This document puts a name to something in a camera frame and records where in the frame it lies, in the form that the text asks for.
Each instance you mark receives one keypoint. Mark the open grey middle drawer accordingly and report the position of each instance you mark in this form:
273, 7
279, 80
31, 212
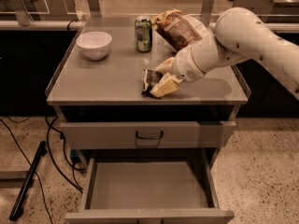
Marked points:
150, 186

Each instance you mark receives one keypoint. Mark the closed grey top drawer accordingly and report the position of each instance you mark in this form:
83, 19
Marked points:
121, 135

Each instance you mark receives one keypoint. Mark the grey desk background left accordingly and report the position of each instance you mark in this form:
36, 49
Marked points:
38, 10

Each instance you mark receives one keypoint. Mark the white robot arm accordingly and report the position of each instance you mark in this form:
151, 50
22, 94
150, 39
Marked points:
238, 35

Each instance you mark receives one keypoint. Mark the brown chip bag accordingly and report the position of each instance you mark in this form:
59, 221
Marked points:
180, 29

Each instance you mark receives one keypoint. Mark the black drawer handle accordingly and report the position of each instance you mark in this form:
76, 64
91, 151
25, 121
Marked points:
149, 137

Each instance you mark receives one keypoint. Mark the green soda can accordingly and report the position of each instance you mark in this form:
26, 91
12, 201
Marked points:
143, 34

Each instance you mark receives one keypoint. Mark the black bar on floor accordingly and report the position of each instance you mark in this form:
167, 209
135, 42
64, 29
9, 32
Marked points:
17, 207

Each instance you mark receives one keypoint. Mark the white ceramic bowl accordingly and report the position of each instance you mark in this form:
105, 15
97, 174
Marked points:
94, 45

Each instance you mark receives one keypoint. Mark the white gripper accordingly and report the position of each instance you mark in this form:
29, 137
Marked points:
184, 64

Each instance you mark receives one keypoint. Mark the grey drawer cabinet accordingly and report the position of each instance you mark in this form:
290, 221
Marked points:
110, 90

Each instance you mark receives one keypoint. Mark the white horizontal rail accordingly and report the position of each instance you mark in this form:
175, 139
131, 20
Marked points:
288, 28

